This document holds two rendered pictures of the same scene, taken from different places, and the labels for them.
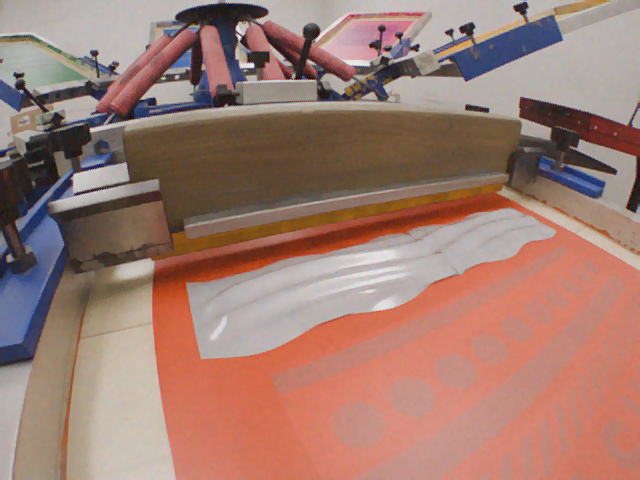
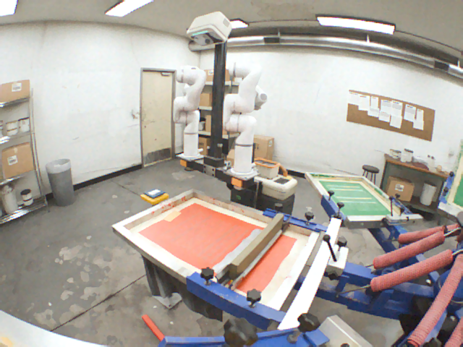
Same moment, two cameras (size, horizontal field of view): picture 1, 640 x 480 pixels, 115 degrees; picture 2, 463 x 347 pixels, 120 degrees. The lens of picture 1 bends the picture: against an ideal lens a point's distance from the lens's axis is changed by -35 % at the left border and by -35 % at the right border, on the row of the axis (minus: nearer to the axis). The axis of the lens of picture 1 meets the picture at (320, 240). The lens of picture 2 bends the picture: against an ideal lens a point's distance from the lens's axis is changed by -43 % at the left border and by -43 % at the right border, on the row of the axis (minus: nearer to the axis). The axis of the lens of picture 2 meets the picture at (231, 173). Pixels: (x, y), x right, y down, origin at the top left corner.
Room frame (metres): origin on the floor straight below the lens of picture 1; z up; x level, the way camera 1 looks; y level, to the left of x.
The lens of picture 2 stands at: (0.81, -0.54, 1.55)
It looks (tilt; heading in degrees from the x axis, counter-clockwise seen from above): 20 degrees down; 148
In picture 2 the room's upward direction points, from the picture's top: 3 degrees clockwise
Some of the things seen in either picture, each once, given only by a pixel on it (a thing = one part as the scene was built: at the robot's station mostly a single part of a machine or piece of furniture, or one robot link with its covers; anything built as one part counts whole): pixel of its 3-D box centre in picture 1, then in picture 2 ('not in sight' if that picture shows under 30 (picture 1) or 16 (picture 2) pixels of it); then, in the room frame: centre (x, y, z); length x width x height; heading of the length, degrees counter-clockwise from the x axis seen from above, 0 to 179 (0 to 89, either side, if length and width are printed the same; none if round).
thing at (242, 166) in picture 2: not in sight; (244, 157); (-0.19, 0.16, 1.21); 0.16 x 0.13 x 0.15; 109
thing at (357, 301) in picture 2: not in sight; (307, 285); (0.47, 0.05, 0.89); 1.24 x 0.06 x 0.06; 27
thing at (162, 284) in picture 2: not in sight; (179, 291); (0.13, -0.36, 0.74); 0.46 x 0.04 x 0.42; 27
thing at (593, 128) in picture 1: (605, 131); not in sight; (0.94, -1.09, 1.06); 0.61 x 0.46 x 0.12; 87
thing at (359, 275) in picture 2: not in sight; (347, 272); (0.59, 0.10, 1.02); 0.17 x 0.06 x 0.05; 27
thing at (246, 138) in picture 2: not in sight; (243, 129); (-0.19, 0.14, 1.37); 0.13 x 0.10 x 0.16; 50
